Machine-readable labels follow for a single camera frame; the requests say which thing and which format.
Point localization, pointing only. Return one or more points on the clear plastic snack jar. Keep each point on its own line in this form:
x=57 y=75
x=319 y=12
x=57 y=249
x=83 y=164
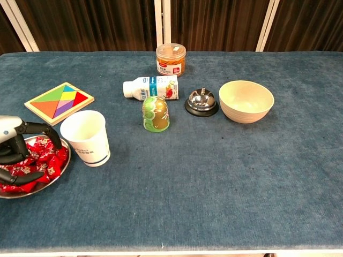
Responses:
x=171 y=64

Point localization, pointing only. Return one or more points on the dark brown curtain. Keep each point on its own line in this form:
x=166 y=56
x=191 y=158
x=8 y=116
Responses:
x=308 y=24
x=214 y=24
x=8 y=37
x=93 y=24

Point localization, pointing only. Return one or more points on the silver metal plate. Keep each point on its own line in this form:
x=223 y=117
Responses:
x=48 y=188

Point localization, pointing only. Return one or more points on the white paper cup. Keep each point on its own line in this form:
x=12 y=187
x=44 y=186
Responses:
x=91 y=155

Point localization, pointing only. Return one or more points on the red candy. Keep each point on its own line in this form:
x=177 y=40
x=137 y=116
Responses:
x=51 y=171
x=33 y=154
x=16 y=188
x=60 y=156
x=43 y=142
x=44 y=160
x=22 y=170

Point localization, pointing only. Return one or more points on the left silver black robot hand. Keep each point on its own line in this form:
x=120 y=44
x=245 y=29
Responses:
x=10 y=128

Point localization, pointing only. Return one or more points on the chrome call bell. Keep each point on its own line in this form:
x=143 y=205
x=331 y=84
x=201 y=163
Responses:
x=201 y=101

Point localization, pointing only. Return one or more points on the beige bowl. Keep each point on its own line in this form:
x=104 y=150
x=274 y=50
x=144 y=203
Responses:
x=246 y=112

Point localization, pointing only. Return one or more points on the blue felt table cloth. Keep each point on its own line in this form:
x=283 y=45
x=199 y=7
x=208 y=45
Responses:
x=214 y=174

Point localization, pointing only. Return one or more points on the colourful wooden tangram puzzle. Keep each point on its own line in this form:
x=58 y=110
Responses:
x=61 y=101

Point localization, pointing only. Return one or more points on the white frame post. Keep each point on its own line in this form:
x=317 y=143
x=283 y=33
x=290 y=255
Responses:
x=21 y=26
x=268 y=26
x=163 y=26

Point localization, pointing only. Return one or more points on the white milk drink bottle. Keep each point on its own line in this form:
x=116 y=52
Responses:
x=155 y=87

